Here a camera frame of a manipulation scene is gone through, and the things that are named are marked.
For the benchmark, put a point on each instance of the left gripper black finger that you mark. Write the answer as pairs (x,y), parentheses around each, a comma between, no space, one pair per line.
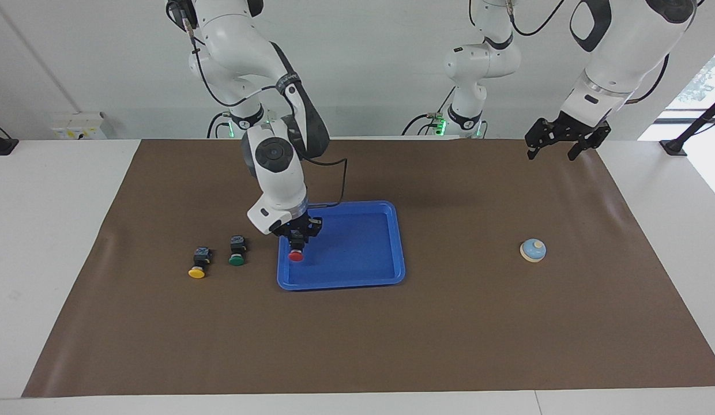
(533,143)
(579,144)

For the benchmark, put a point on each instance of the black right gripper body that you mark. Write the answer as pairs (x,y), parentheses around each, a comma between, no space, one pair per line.
(300,223)

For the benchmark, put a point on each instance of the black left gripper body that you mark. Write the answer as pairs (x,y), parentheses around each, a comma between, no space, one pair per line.
(571,127)

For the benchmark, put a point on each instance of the red push button switch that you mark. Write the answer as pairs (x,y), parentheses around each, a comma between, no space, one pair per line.
(296,255)

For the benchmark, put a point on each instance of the green push button switch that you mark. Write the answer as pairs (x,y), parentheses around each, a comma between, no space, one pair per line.
(237,259)

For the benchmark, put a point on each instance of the yellow push button switch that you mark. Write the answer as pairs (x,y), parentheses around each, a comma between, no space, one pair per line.
(197,271)

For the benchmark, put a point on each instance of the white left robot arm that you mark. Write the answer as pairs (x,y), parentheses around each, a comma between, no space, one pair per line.
(623,46)

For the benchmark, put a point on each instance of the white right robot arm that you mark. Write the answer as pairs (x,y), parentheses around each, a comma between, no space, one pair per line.
(274,167)

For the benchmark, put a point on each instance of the blue plastic tray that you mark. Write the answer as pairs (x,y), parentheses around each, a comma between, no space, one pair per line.
(357,253)

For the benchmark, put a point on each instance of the light blue call bell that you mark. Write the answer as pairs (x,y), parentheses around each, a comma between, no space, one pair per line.
(532,251)

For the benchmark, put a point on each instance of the black angled pole stand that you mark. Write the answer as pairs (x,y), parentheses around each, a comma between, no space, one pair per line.
(695,124)

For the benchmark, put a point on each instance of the brown table mat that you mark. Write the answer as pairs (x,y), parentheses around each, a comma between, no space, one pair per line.
(392,334)

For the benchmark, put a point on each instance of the black clamp stand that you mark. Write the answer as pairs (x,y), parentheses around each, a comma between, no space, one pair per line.
(0,144)

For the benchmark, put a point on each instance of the white wall socket box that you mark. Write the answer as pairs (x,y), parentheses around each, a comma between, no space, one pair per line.
(78,125)

